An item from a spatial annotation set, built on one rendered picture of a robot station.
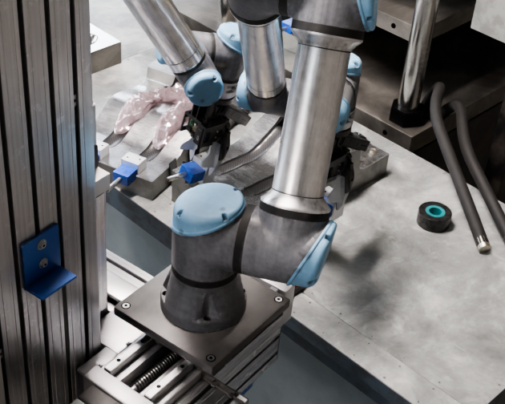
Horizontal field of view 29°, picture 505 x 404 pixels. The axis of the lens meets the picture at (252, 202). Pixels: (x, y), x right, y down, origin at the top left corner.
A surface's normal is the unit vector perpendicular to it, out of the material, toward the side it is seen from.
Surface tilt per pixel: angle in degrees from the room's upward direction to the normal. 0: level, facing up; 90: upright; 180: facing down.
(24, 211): 90
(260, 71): 121
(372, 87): 0
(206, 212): 8
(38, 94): 90
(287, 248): 62
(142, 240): 90
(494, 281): 0
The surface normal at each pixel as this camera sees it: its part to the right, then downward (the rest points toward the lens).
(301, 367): -0.71, 0.38
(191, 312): -0.18, 0.31
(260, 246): -0.18, 0.07
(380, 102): 0.07, -0.80
